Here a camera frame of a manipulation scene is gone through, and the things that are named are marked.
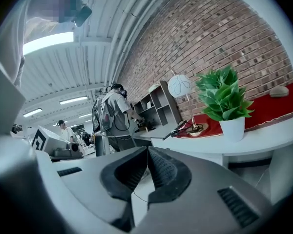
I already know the person's white shirt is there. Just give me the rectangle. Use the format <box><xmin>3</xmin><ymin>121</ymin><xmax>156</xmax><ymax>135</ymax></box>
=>
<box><xmin>0</xmin><ymin>0</ymin><xmax>40</xmax><ymax>88</ymax></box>

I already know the black head-worn camera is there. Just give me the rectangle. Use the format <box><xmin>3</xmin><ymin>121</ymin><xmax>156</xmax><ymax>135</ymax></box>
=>
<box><xmin>71</xmin><ymin>5</ymin><xmax>93</xmax><ymax>28</ymax></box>

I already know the person's head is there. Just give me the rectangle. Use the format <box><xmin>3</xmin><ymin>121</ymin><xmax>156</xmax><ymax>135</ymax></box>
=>
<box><xmin>26</xmin><ymin>0</ymin><xmax>83</xmax><ymax>24</ymax></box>

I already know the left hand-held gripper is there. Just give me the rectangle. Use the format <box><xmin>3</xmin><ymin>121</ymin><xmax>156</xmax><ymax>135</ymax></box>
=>
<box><xmin>31</xmin><ymin>125</ymin><xmax>84</xmax><ymax>161</ymax></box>

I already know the red table cloth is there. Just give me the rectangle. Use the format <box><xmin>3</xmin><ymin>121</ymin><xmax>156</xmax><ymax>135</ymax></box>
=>
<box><xmin>173</xmin><ymin>81</ymin><xmax>293</xmax><ymax>139</ymax></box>

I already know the black lamp cable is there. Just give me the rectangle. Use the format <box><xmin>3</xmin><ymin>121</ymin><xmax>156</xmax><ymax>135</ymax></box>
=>
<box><xmin>169</xmin><ymin>120</ymin><xmax>198</xmax><ymax>137</ymax></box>

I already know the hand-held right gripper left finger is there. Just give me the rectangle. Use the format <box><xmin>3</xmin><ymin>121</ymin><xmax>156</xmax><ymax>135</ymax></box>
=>
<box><xmin>51</xmin><ymin>145</ymin><xmax>149</xmax><ymax>233</ymax></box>

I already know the globe table lamp gold stand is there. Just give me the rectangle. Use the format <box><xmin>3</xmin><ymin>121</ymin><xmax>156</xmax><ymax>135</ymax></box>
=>
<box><xmin>167</xmin><ymin>69</ymin><xmax>208</xmax><ymax>137</ymax></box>

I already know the beige oval stone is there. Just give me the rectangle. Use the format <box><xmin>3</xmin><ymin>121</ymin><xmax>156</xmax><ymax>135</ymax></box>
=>
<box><xmin>270</xmin><ymin>86</ymin><xmax>290</xmax><ymax>98</ymax></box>

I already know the grey shelf unit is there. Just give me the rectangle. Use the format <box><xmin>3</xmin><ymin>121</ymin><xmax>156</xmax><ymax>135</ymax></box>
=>
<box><xmin>133</xmin><ymin>80</ymin><xmax>183</xmax><ymax>128</ymax></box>

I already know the grey side cabinet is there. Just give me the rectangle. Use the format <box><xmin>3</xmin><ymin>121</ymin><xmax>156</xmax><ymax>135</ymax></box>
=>
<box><xmin>131</xmin><ymin>123</ymin><xmax>180</xmax><ymax>147</ymax></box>

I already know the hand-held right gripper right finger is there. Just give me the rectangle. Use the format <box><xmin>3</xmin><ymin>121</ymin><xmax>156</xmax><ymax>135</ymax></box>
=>
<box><xmin>135</xmin><ymin>145</ymin><xmax>273</xmax><ymax>234</ymax></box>

